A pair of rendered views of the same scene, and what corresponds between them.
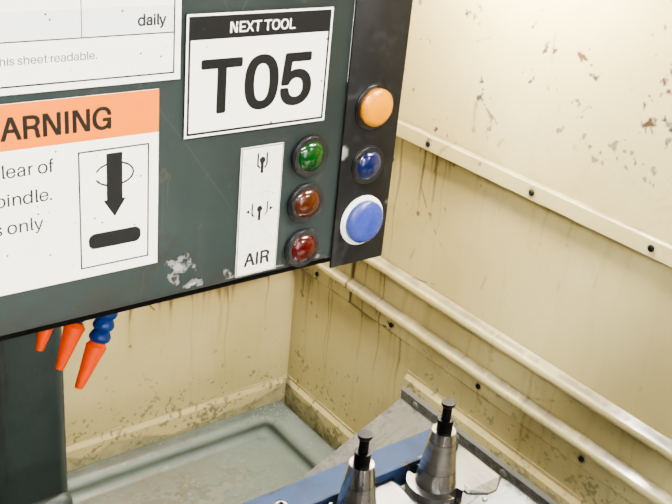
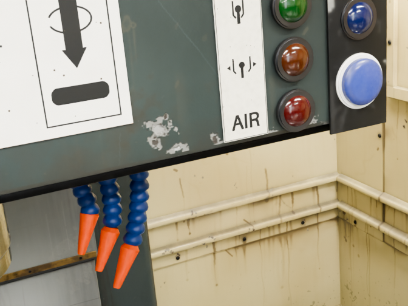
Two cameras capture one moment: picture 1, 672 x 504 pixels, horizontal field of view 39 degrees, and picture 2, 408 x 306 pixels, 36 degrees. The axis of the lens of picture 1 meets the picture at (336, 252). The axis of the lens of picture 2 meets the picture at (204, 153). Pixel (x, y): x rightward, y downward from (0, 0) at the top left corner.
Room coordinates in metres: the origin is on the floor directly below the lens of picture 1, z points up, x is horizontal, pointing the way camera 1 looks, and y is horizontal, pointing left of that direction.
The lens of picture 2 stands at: (0.18, -0.03, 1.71)
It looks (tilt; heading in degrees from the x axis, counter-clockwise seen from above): 18 degrees down; 16
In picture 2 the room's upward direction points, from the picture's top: 5 degrees counter-clockwise
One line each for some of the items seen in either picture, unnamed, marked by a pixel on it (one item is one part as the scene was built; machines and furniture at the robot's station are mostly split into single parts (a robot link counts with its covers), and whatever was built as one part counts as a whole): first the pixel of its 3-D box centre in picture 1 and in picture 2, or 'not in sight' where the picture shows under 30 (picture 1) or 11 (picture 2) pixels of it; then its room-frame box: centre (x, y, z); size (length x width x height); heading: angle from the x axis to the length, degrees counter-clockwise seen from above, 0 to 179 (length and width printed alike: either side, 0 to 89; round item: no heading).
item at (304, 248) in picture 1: (303, 248); (296, 110); (0.56, 0.02, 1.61); 0.02 x 0.01 x 0.02; 129
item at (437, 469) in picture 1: (439, 455); not in sight; (0.82, -0.13, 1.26); 0.04 x 0.04 x 0.07
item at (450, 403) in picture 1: (446, 415); not in sight; (0.82, -0.13, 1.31); 0.02 x 0.02 x 0.03
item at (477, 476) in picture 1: (470, 474); not in sight; (0.86, -0.17, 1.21); 0.07 x 0.05 x 0.01; 39
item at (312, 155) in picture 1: (310, 156); (292, 5); (0.56, 0.02, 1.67); 0.02 x 0.01 x 0.02; 129
